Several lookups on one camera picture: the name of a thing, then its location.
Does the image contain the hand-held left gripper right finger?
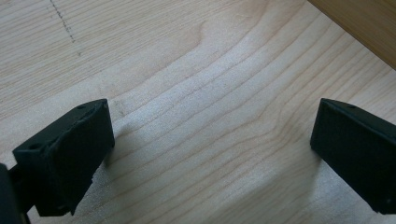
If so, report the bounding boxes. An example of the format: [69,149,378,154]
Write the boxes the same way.
[309,97,396,216]

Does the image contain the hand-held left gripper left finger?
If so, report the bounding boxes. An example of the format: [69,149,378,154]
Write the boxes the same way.
[12,98,116,217]

